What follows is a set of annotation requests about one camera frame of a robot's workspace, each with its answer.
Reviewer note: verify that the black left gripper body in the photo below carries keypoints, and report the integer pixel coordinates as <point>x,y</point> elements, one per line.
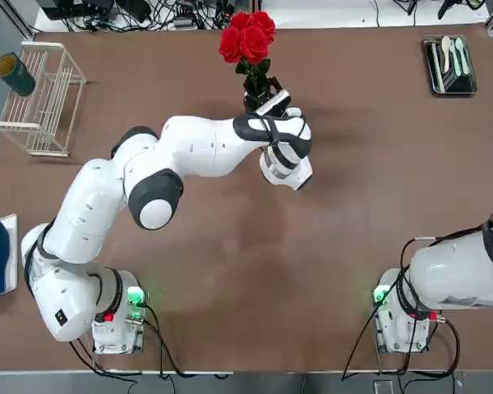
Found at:
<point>265,95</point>

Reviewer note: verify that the black cylindrical vase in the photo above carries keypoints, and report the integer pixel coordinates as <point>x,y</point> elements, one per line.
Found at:
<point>247,107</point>

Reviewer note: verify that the red rose bouquet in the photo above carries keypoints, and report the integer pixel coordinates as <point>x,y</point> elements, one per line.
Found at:
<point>246,45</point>

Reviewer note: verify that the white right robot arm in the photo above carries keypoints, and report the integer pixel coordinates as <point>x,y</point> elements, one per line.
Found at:
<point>448,271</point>

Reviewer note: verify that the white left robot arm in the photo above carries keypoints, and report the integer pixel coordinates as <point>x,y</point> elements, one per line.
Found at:
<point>189,152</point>

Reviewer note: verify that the cream spoon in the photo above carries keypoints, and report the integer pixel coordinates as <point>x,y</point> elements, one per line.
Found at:
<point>446,51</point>

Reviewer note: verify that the metal tray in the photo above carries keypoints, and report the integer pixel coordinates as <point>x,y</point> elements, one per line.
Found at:
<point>452,88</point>

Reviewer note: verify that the pale green spoon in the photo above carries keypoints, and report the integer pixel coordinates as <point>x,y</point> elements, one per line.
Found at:
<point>458,53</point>
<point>466,57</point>

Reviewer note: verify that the teal cylindrical cup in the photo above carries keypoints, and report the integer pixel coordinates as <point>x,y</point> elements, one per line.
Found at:
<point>22,82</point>

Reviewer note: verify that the white stand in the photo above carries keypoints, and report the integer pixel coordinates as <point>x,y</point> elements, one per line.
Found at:
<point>14,254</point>

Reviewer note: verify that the aluminium camera post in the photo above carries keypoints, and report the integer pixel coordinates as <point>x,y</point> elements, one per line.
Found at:
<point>256,5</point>

